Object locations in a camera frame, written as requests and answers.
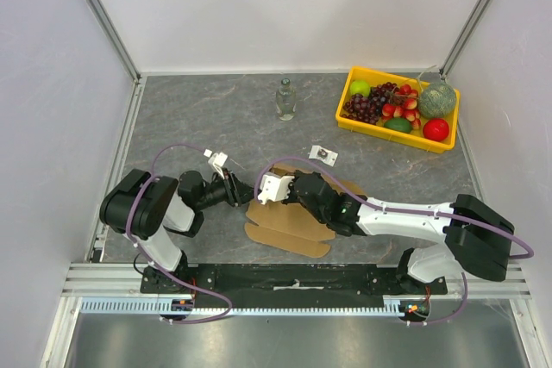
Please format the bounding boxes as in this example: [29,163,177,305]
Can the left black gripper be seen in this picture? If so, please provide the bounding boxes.
[196,167,262,210]

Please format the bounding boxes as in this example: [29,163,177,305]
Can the clear glass bottle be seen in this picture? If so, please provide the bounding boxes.
[275,78,297,121]

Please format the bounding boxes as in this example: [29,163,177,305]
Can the dark purple grape bunch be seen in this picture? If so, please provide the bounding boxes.
[342,83,386,125]

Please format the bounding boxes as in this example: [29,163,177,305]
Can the small white packet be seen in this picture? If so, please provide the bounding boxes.
[309,145,338,166]

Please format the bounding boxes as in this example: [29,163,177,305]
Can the brown cardboard box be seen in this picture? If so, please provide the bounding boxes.
[243,162,370,259]

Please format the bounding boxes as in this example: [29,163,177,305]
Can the red cherry cluster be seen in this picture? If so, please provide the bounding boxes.
[381,83,421,132]

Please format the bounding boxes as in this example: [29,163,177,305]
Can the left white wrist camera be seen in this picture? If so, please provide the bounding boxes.
[203,149,228,178]

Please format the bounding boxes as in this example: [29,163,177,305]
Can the red apple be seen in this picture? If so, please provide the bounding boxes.
[423,118,450,142]

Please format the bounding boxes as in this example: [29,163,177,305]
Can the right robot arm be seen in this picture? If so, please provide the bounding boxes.
[275,172,514,294]

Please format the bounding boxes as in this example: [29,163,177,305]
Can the white cable duct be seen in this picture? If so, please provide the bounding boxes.
[80,297,405,317]

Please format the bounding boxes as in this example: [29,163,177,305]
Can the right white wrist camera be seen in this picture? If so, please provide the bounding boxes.
[256,172,294,205]

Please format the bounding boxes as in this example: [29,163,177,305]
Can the green avocado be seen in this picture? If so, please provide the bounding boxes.
[384,117,412,134]

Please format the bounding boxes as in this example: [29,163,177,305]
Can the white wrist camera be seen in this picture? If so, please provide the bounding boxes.
[256,172,294,205]
[203,149,228,178]

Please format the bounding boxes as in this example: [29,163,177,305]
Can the green apple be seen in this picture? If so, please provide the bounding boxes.
[349,79,371,97]

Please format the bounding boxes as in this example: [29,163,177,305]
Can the aluminium frame rail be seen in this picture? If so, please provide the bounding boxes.
[61,263,531,300]

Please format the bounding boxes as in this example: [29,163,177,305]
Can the green netted melon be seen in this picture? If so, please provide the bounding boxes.
[417,82,457,119]

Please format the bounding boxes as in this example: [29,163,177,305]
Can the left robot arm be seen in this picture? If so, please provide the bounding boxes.
[99,168,254,293]

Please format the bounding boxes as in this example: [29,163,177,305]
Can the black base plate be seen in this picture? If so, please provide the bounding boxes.
[140,262,449,303]

